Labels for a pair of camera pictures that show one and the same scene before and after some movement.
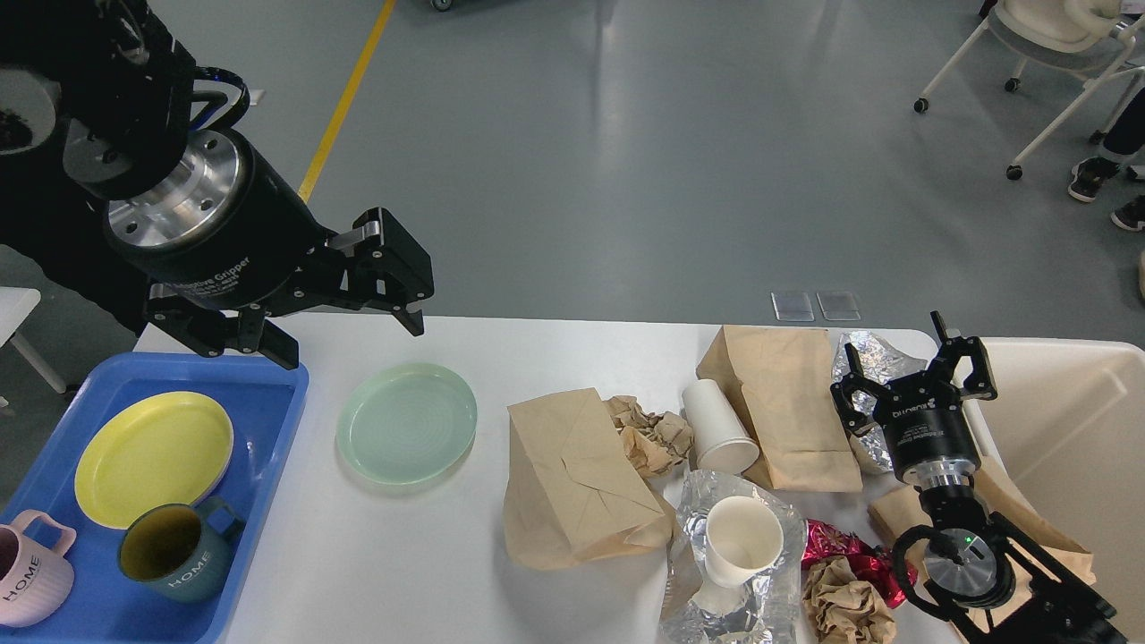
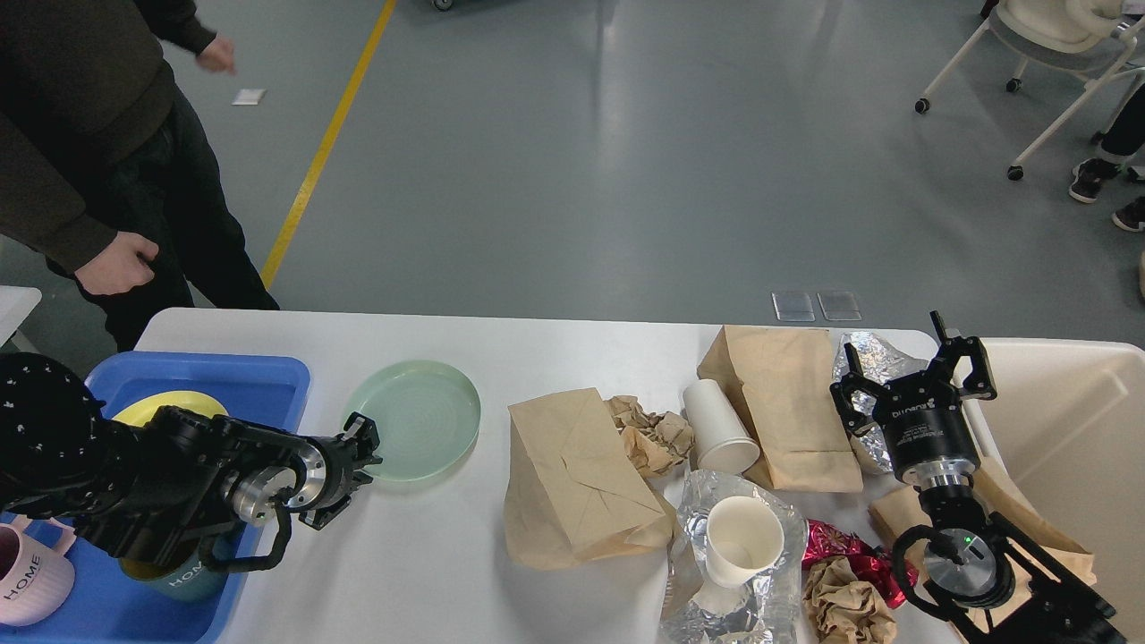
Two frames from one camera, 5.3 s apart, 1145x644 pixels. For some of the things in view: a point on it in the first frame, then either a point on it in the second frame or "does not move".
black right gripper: (929, 436) does not move
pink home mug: (35, 580) does not move
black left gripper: (229, 230) → (329, 466)
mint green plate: (406, 423) does not move
